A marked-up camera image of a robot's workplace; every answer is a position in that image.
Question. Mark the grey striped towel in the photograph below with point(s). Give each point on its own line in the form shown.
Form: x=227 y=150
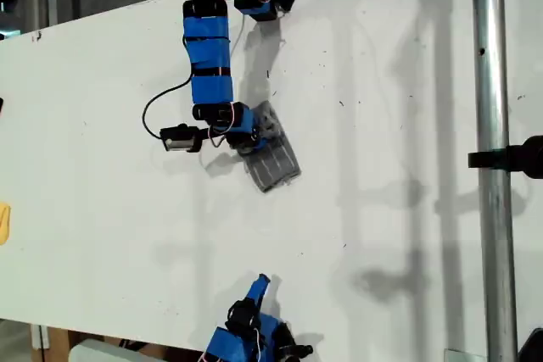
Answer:
x=275 y=167

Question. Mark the white box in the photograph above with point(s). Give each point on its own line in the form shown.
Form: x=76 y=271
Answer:
x=97 y=353

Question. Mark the wooden board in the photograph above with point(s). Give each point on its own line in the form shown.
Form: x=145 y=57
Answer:
x=57 y=343

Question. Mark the yellow object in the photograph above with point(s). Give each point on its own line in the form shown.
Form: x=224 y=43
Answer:
x=4 y=222

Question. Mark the black clamp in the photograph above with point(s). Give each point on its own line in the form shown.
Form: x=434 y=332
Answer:
x=522 y=156

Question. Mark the black block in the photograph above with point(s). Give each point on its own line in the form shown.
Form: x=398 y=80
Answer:
x=532 y=347

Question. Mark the black camera stalk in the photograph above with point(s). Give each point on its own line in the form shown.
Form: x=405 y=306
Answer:
x=203 y=131

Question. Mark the black camera box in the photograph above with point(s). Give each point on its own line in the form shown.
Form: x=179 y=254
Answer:
x=297 y=351
x=178 y=141

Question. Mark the steel post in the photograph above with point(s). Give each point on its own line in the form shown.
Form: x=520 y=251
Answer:
x=492 y=82

